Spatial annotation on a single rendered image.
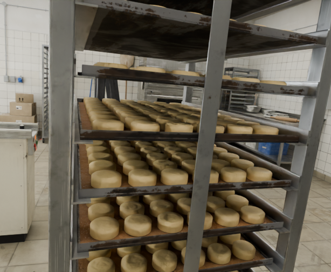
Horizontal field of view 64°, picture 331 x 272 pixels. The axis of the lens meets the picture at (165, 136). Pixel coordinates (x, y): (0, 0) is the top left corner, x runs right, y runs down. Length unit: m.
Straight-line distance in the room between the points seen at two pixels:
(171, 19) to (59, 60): 0.17
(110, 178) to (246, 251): 0.35
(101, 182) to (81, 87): 5.70
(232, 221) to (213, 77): 0.28
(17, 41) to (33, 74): 0.68
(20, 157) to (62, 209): 1.79
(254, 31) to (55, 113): 0.33
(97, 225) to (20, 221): 1.92
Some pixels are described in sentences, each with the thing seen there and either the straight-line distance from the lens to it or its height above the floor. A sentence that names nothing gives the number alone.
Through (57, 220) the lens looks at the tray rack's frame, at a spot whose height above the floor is 1.10.
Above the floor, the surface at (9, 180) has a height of 0.52.
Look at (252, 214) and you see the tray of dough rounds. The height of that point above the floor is 1.06.
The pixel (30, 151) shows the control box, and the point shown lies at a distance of 2.23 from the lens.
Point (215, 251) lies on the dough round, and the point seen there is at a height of 0.97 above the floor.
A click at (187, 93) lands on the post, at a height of 1.28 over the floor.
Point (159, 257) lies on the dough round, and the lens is 0.58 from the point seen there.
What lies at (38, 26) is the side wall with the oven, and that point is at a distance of 6.28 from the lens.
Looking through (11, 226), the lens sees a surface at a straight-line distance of 2.42.
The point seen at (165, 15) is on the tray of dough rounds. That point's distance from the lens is 0.42.
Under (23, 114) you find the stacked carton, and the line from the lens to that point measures 5.91.
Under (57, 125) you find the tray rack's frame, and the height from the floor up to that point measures 1.24.
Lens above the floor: 1.31
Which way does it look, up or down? 11 degrees down
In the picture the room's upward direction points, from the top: 5 degrees clockwise
